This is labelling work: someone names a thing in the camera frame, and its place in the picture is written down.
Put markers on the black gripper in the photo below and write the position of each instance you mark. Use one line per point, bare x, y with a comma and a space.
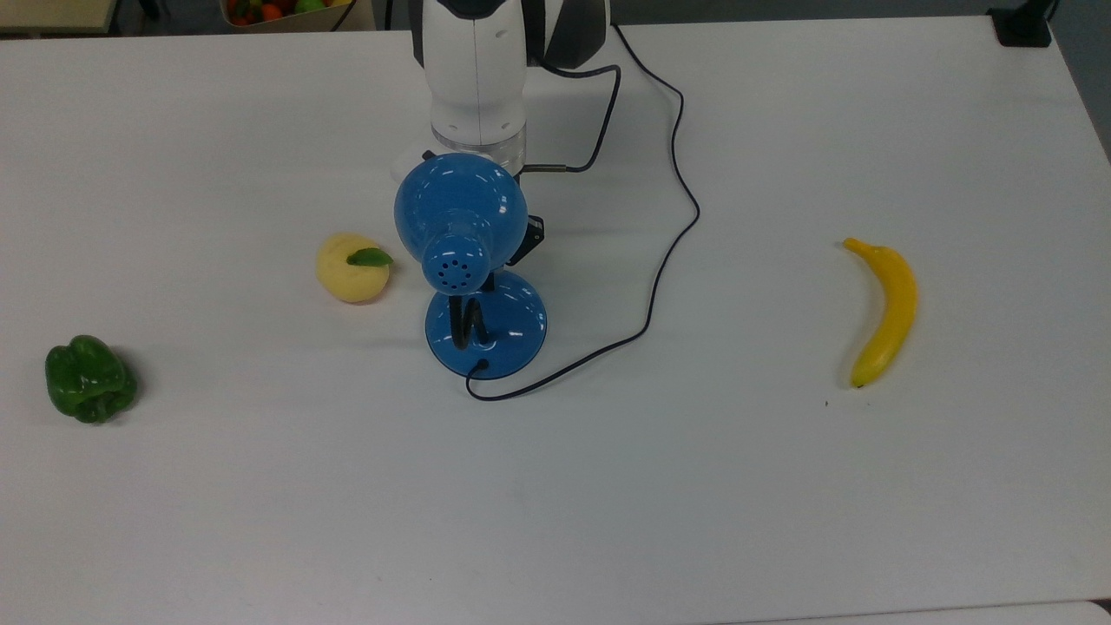
528, 239

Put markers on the blue desk lamp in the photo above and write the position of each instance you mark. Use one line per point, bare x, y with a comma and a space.
460, 208

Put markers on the yellow toy peach with leaf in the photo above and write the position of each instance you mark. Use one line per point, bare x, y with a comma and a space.
347, 278

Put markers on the basket of toy fruit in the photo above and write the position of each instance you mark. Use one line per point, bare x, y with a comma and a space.
278, 12

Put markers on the yellow toy banana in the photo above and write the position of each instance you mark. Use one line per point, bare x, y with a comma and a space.
894, 304

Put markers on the green toy bell pepper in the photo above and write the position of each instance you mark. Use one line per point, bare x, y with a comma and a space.
87, 382

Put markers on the tan wooden furniture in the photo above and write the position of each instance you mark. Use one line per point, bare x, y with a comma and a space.
56, 13

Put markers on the black table clamp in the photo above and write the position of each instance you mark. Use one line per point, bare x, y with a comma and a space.
1022, 24

